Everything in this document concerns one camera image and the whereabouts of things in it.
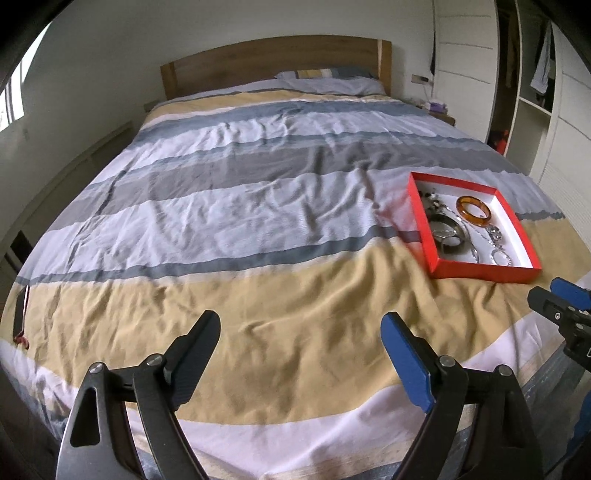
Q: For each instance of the red cardboard box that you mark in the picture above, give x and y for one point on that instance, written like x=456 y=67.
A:
x=422 y=230

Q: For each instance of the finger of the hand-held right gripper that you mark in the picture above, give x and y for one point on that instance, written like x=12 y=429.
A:
x=549 y=304
x=575 y=293

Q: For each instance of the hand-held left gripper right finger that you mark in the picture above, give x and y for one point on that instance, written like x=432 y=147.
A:
x=406 y=364

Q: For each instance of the twisted silver bangle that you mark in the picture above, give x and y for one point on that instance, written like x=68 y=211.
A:
x=445 y=234

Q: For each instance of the amber bangle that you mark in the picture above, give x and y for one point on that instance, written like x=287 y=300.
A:
x=463 y=213

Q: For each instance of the red item in wardrobe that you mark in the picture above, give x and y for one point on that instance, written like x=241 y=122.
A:
x=500 y=142

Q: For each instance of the white wardrobe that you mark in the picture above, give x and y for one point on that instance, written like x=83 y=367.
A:
x=466 y=69

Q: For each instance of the hanging clothes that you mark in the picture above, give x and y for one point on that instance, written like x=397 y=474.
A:
x=544 y=60

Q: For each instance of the striped pillow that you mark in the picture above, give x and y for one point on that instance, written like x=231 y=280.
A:
x=323 y=74

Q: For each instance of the striped duvet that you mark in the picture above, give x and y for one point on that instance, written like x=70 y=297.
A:
x=254 y=207

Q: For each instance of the purple box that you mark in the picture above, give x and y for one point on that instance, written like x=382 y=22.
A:
x=437 y=107

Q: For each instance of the wall switch panel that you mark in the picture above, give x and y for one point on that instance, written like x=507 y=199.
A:
x=421 y=79

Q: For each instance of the wooden headboard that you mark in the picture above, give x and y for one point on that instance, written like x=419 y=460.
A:
x=277 y=60

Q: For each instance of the wooden nightstand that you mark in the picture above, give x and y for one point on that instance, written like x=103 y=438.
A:
x=441 y=119

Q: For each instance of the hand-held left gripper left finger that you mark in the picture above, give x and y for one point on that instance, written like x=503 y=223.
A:
x=198 y=360

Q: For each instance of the window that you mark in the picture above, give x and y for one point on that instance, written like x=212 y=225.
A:
x=11 y=101

